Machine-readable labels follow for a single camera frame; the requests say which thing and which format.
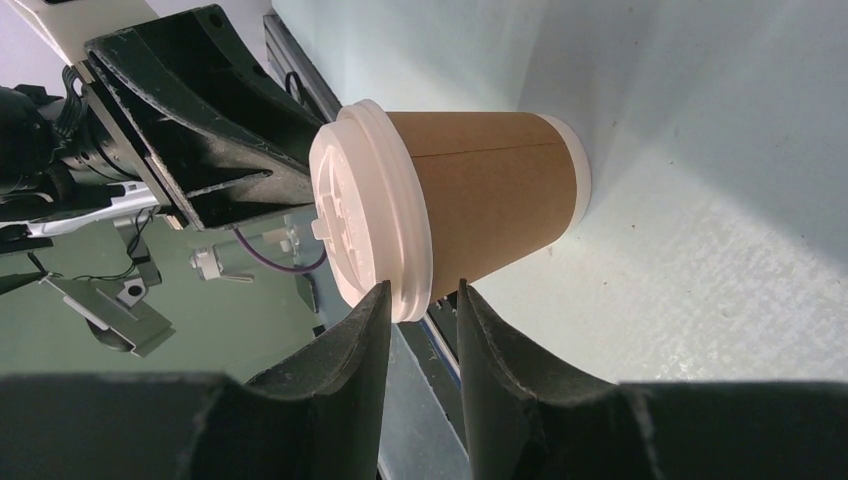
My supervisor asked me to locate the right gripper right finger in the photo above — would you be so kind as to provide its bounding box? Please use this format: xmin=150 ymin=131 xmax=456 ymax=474
xmin=457 ymin=283 xmax=847 ymax=479

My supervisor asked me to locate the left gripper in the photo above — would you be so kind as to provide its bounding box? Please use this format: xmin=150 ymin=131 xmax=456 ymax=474
xmin=1 ymin=4 xmax=322 ymax=230

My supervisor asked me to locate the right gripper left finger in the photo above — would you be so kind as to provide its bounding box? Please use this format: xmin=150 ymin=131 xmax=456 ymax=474
xmin=1 ymin=281 xmax=392 ymax=479

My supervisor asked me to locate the brown paper coffee cup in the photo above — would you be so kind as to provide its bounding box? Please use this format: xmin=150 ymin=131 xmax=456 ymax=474
xmin=389 ymin=111 xmax=591 ymax=300

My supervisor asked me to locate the white cup lid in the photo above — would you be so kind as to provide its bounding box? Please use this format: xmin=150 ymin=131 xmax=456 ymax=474
xmin=309 ymin=99 xmax=434 ymax=323

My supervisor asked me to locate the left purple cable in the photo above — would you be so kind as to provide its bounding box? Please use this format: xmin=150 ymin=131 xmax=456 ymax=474
xmin=231 ymin=225 xmax=329 ymax=276

